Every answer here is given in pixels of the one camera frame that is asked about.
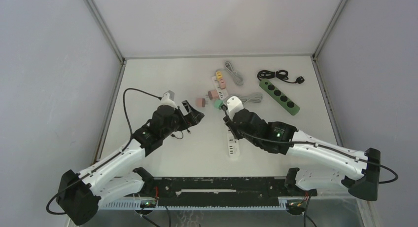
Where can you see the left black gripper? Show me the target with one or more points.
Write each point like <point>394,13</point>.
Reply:
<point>193,118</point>

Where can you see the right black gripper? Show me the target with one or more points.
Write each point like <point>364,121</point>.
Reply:
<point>238,136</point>

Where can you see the pink charger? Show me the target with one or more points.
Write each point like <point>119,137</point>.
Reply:
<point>212,95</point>
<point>201,102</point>
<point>222,83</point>

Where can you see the white power strip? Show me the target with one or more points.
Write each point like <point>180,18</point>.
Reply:
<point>223,94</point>
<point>232,146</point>

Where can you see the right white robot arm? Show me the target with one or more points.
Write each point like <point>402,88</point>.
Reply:
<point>357,171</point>

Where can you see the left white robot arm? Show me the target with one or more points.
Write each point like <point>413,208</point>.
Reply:
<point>81,194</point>

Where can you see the green charger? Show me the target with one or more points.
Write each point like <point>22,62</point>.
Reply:
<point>218,104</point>

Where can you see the yellow charger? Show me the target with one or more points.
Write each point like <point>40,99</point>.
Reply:
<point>218,75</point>

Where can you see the green power strip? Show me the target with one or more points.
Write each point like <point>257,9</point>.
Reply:
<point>279,97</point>

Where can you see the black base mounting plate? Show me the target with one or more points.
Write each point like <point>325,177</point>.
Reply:
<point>219,192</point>

